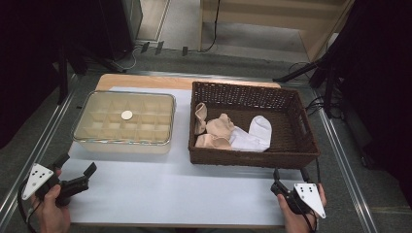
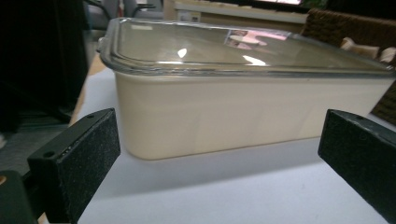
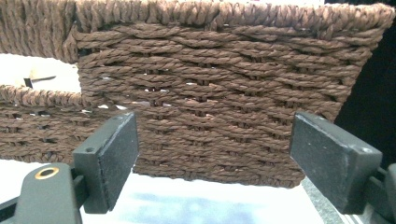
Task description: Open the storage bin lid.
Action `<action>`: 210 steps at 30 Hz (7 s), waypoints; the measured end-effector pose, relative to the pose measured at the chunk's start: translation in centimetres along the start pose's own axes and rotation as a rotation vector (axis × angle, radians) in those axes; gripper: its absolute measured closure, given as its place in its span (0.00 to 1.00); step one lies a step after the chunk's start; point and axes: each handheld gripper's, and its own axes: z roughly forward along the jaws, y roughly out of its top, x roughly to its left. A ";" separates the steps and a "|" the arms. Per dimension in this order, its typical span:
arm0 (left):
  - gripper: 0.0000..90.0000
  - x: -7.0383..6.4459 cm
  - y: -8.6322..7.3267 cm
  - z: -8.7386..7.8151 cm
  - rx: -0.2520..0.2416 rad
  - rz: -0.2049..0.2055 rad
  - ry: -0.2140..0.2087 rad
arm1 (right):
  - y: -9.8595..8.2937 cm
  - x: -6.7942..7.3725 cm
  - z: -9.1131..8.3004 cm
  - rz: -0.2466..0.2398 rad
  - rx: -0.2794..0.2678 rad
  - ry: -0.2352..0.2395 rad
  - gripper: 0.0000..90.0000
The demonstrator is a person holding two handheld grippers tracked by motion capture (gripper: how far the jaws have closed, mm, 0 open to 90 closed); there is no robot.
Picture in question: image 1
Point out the aluminium frame rail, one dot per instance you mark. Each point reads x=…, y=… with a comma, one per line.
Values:
x=226, y=77
x=35, y=152
x=343, y=168

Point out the black metal stand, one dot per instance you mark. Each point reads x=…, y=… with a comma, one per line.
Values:
x=62, y=81

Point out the thin peach sock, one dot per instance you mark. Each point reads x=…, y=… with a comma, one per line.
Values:
x=210, y=142
x=200, y=118

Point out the white sock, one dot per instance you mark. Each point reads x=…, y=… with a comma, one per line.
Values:
x=261, y=127
x=241, y=139

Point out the clear plastic box lid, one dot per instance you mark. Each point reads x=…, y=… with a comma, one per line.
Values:
x=127, y=115

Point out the light wooden shelf unit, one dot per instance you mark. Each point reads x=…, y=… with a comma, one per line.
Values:
x=259, y=8

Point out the brown wicker basket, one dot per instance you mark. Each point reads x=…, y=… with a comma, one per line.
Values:
x=281, y=142

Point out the black tripod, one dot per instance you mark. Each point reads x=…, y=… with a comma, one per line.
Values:
x=298, y=73

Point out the small dark floor bracket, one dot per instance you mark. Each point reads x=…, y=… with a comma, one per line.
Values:
x=144, y=47
x=185, y=50
x=159, y=47

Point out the cream divided storage box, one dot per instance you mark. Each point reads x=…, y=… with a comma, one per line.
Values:
x=123, y=149

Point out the black curtain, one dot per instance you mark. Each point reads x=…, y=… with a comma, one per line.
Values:
x=26, y=64
x=382, y=97

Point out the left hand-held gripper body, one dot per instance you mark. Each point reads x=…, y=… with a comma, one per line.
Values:
x=37, y=179

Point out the dark metal cabinet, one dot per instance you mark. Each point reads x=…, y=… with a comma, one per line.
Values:
x=134, y=16

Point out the person's right hand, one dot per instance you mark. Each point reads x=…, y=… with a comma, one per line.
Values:
x=298, y=223

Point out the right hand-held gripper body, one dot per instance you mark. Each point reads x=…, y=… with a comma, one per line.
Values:
x=309, y=197

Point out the person's left hand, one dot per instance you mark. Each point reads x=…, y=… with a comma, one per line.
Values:
x=51, y=216

